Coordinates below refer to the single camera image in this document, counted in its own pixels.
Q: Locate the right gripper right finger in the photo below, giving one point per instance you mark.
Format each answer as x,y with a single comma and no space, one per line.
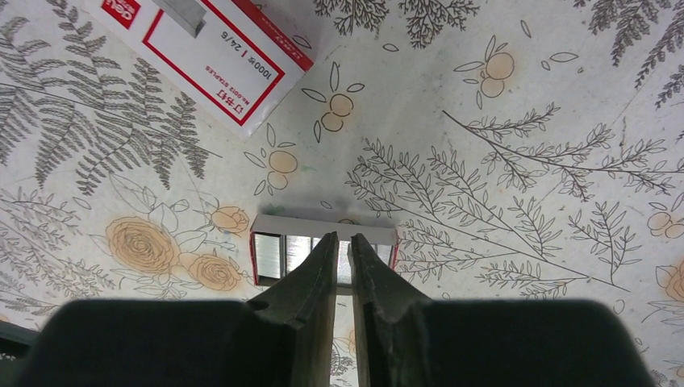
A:
405,338

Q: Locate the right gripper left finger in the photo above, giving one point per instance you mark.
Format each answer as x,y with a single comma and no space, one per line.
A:
281,337

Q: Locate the floral tablecloth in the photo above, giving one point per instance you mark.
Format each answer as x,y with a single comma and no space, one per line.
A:
528,149

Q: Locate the grey staple strip box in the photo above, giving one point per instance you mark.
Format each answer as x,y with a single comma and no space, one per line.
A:
278,245

